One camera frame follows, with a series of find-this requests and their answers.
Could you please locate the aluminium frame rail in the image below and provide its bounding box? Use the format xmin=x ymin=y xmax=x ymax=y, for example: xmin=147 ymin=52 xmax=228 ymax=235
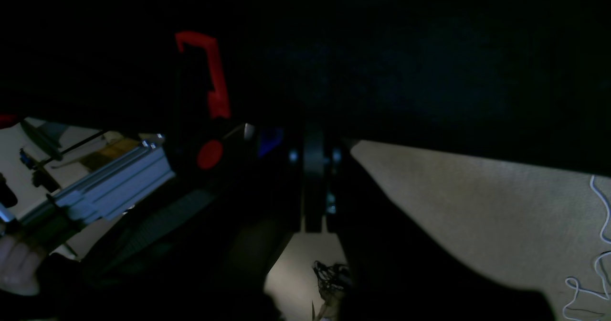
xmin=0 ymin=140 xmax=175 ymax=250

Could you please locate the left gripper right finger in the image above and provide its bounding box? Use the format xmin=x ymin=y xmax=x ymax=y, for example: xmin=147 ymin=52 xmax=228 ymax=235
xmin=304 ymin=128 xmax=554 ymax=321

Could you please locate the white cable on floor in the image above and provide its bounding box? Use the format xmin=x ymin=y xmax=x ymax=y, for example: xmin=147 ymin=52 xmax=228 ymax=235
xmin=562 ymin=175 xmax=611 ymax=319

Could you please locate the black table cloth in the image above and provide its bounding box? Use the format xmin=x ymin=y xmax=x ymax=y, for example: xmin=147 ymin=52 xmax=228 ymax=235
xmin=1 ymin=0 xmax=611 ymax=176

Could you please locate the red clamp right edge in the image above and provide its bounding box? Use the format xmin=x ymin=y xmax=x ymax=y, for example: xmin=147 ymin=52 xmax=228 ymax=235
xmin=175 ymin=31 xmax=232 ymax=171

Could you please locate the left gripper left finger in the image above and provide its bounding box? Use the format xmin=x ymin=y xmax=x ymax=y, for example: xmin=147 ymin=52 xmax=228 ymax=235
xmin=200 ymin=128 xmax=300 ymax=321

